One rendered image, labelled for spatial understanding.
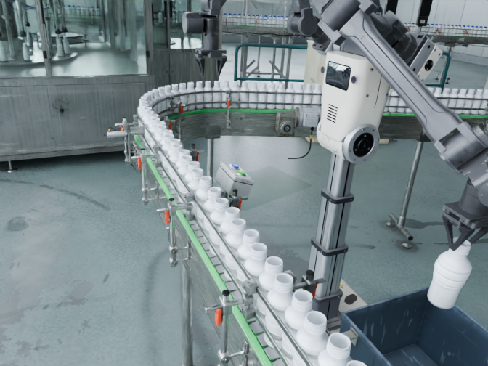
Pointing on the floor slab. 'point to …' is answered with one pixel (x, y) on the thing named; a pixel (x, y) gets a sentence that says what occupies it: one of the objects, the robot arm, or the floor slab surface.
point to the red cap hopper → (253, 59)
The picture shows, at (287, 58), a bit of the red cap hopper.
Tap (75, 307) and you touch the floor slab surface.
